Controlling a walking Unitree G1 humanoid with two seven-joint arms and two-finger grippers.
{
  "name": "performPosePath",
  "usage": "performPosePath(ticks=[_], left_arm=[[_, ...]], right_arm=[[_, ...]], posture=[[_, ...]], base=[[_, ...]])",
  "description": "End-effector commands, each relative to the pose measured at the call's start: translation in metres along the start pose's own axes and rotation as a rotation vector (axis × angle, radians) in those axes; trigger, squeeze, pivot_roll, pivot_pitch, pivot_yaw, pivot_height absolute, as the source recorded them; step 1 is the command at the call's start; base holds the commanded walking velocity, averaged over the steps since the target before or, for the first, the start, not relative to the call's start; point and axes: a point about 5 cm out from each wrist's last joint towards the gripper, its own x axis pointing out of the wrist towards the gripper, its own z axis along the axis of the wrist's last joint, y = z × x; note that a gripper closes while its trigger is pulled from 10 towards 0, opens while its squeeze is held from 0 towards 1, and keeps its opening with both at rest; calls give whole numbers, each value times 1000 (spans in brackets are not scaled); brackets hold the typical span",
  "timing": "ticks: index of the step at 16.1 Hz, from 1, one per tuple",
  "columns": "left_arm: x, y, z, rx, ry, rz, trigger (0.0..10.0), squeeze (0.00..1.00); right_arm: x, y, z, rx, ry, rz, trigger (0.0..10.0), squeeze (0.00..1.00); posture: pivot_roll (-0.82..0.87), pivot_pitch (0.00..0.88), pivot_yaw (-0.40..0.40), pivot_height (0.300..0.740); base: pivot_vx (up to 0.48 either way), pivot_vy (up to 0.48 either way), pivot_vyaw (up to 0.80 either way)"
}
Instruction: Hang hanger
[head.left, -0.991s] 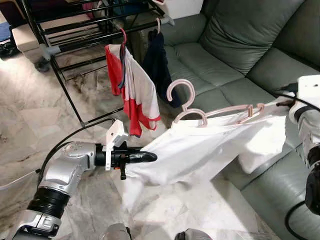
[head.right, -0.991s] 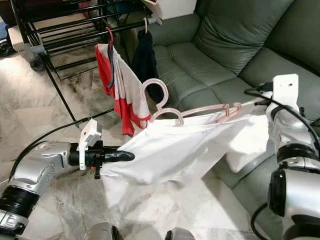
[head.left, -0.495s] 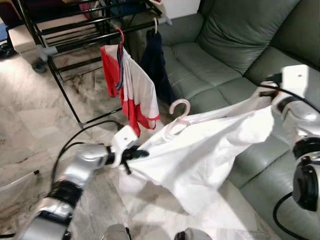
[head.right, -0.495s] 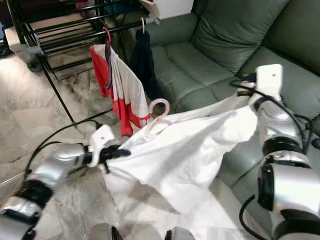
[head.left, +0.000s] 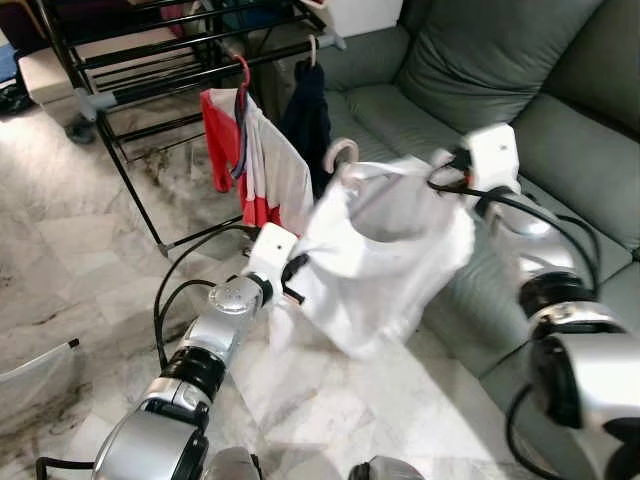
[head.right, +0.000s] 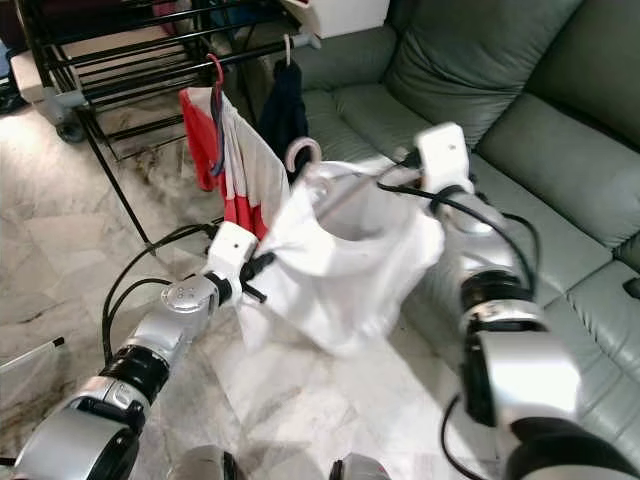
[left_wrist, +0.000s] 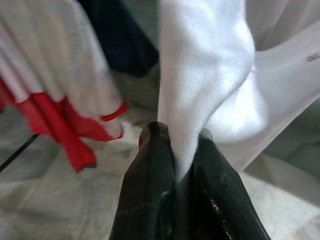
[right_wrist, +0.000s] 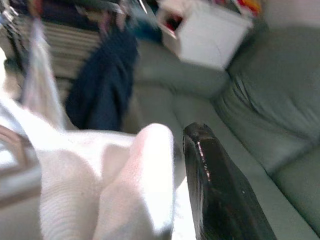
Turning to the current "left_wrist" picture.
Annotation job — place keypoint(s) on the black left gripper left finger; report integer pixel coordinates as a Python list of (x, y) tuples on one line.
[(147, 187)]

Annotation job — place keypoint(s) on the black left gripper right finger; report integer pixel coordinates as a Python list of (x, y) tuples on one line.
[(220, 195)]

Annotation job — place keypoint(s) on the black metal drying rack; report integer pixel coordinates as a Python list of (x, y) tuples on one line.
[(17, 154)]

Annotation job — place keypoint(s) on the navy blue garment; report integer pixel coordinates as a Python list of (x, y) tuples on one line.
[(120, 37)]

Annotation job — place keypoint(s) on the red and white garment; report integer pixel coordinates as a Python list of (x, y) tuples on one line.
[(50, 62)]

